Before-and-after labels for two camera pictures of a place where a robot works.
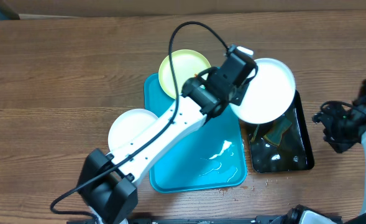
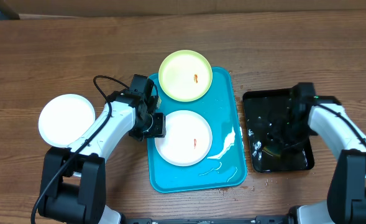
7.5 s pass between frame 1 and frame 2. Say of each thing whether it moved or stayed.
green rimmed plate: stayed
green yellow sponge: moved
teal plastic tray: stayed
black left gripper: moved
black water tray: stayed
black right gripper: moved
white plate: moved
